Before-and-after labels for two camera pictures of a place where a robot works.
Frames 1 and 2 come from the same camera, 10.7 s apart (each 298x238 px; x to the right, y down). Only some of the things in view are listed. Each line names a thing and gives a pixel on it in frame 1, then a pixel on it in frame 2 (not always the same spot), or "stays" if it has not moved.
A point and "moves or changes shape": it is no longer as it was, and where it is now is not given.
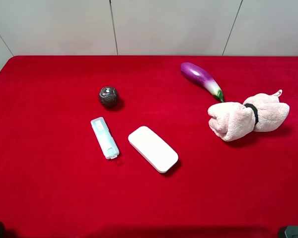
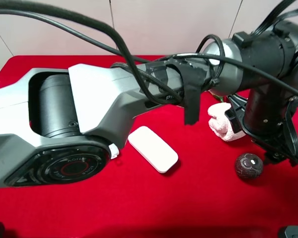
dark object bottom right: [296, 231] stays
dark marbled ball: [108, 96] moves or changes shape
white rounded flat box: [154, 149] stays
